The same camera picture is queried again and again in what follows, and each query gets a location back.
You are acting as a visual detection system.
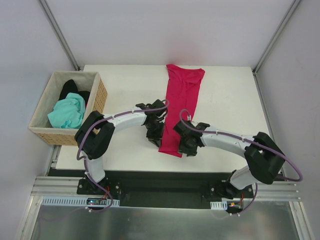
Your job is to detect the pink t shirt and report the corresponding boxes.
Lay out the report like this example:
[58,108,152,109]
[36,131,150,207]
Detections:
[158,64,205,158]

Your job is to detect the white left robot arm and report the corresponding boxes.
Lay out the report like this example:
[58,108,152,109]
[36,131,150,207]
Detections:
[74,99,170,195]

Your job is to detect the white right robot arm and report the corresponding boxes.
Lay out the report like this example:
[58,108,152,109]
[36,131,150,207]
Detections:
[173,120,285,198]

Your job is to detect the teal t shirt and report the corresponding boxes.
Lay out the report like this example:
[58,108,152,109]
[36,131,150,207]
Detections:
[47,92,86,129]

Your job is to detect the wicker laundry basket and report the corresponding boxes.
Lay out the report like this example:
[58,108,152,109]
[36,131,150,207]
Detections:
[28,71,108,146]

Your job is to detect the black t shirt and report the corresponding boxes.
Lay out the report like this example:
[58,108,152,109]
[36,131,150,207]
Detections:
[58,79,90,106]

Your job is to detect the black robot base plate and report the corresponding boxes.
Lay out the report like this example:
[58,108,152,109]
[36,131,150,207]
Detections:
[76,169,261,208]

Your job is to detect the right white cable duct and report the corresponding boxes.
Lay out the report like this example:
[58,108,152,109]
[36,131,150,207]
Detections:
[210,201,228,211]

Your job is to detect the white cable duct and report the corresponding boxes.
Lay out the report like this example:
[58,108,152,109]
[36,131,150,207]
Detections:
[210,201,228,211]
[42,196,120,208]

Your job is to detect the left white cable duct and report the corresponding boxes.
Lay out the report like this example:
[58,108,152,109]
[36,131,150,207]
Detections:
[42,196,120,208]

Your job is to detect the left aluminium frame post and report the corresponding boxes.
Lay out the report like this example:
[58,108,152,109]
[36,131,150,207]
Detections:
[37,0,81,71]

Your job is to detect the aluminium frame post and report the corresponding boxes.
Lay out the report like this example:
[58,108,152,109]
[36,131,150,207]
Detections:
[37,0,81,71]
[252,0,303,76]

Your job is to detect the right aluminium frame post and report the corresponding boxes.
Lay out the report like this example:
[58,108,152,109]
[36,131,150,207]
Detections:
[252,0,303,76]

